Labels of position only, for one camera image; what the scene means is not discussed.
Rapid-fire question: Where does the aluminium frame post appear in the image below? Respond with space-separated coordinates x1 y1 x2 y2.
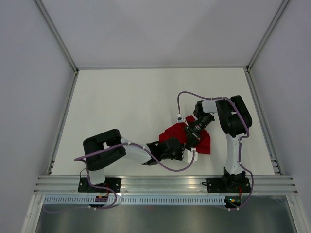
33 0 79 74
245 0 291 72

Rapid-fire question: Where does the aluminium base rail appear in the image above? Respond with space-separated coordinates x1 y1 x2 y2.
33 175 298 195

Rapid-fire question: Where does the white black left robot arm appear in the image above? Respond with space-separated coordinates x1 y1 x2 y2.
83 129 185 192

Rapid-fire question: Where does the aluminium frame post right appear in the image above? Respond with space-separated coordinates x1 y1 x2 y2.
245 0 291 72

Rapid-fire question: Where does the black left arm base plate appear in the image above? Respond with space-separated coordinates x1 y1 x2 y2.
78 177 121 193

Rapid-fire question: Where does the aluminium frame post left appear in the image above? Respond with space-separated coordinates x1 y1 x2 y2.
33 0 79 74

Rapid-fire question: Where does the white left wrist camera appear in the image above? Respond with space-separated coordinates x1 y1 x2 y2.
182 148 198 163

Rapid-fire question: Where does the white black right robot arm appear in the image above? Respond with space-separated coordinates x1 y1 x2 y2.
184 96 252 193

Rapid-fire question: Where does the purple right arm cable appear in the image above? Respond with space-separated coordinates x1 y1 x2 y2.
176 91 255 212

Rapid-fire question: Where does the white slotted cable duct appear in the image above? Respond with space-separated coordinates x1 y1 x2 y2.
44 195 225 205

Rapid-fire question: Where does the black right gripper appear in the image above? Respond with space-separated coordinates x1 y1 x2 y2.
183 114 213 148

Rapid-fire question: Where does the red cloth napkin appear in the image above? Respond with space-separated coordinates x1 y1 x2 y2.
159 123 211 154

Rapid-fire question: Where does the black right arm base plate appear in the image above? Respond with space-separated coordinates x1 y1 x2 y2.
202 177 251 194

